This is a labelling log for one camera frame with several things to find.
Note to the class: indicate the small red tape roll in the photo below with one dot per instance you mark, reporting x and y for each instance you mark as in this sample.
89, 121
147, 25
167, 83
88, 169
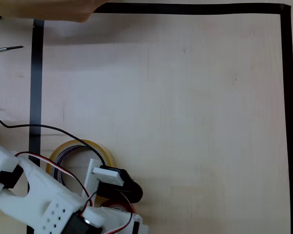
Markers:
117, 201

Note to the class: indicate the big yellow tape roll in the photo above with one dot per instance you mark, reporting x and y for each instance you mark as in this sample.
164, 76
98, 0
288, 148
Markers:
105, 148

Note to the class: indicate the bare person forearm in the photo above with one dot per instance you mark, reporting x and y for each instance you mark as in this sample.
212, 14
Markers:
39, 9

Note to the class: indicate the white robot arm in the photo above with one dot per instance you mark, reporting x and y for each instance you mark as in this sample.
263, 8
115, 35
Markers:
39, 190

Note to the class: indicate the thin metal screwdriver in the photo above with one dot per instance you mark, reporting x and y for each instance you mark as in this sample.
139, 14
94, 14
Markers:
5, 48

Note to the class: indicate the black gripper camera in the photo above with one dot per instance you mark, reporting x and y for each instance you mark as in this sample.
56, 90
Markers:
131, 187

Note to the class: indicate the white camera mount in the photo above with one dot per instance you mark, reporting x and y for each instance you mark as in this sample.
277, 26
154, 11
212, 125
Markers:
107, 176

